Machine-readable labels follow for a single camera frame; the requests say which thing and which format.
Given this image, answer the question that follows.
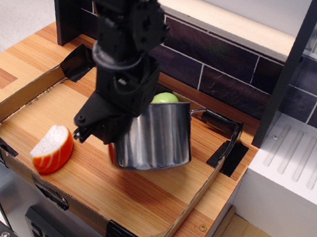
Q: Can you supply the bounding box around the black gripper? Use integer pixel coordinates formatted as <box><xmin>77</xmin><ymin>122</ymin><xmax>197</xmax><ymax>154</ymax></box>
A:
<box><xmin>73</xmin><ymin>50</ymin><xmax>160</xmax><ymax>145</ymax></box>

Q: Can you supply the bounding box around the stainless steel pot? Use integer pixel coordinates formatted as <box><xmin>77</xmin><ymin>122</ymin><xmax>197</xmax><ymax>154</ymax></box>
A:
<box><xmin>106</xmin><ymin>92</ymin><xmax>208</xmax><ymax>179</ymax></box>

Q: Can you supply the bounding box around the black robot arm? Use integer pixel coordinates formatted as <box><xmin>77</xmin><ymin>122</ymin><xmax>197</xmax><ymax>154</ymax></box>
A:
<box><xmin>74</xmin><ymin>0</ymin><xmax>168</xmax><ymax>144</ymax></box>

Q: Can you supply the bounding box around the cardboard fence with black tape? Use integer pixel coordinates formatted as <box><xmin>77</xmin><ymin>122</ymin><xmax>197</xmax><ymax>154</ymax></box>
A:
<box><xmin>0</xmin><ymin>36</ymin><xmax>253</xmax><ymax>237</ymax></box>

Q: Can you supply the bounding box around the salmon sushi toy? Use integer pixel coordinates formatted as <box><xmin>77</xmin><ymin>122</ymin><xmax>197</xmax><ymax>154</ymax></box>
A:
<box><xmin>30</xmin><ymin>125</ymin><xmax>74</xmax><ymax>174</ymax></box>

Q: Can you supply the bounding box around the green toy apple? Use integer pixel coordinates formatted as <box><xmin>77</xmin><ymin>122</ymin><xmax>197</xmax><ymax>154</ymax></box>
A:
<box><xmin>152</xmin><ymin>92</ymin><xmax>179</xmax><ymax>104</ymax></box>

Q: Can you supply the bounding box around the grey cabinet front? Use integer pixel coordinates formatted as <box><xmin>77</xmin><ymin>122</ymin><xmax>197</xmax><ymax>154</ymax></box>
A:
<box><xmin>0</xmin><ymin>162</ymin><xmax>104</xmax><ymax>237</ymax></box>

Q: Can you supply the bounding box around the white drying rack sink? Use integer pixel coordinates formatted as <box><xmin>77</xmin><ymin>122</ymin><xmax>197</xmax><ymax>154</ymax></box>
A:
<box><xmin>242</xmin><ymin>108</ymin><xmax>317</xmax><ymax>212</ymax></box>

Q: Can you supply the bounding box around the dark grey vertical post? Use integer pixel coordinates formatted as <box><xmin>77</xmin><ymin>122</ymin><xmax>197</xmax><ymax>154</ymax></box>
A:
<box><xmin>252</xmin><ymin>0</ymin><xmax>317</xmax><ymax>148</ymax></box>

